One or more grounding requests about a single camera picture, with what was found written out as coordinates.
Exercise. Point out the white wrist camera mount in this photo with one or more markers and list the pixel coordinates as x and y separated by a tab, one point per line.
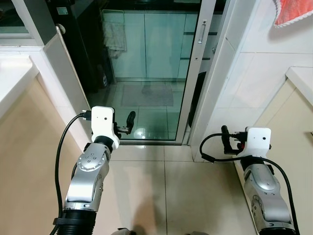
102	122
258	139

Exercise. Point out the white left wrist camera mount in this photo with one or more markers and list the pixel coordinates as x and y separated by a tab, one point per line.
102	122

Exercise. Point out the white countertop beside window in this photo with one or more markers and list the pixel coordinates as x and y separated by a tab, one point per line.
14	73

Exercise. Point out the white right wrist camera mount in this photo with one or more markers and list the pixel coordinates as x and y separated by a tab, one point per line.
258	139

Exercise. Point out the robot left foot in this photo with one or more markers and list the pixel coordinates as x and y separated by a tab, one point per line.
123	232

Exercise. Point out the window with white frame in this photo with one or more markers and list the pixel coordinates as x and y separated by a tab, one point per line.
14	19

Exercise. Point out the red towel with white trim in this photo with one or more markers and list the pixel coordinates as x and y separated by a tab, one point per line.
293	12

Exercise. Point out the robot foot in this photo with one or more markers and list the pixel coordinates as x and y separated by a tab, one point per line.
123	232
198	233

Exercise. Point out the glass sliding door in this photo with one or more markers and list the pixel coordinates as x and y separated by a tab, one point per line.
156	49

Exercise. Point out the round door knob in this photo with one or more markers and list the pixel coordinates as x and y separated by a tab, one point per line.
60	29

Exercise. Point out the pale hanging cloth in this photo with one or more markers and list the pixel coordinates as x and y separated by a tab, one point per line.
115	39

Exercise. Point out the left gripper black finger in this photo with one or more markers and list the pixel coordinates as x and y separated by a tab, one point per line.
131	118

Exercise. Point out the black tall cabinet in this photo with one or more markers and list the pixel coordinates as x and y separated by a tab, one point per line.
83	39

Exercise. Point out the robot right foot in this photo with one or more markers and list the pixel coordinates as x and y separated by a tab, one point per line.
198	233

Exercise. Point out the white door panel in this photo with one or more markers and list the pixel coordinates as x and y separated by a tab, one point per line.
68	68

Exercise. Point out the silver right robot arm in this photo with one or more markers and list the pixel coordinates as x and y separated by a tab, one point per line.
261	188

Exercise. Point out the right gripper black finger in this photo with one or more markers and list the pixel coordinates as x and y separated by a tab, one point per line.
225	139

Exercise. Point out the white countertop under towel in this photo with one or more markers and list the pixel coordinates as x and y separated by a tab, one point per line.
302	81

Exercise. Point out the grey floor mat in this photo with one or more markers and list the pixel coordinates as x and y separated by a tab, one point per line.
146	95

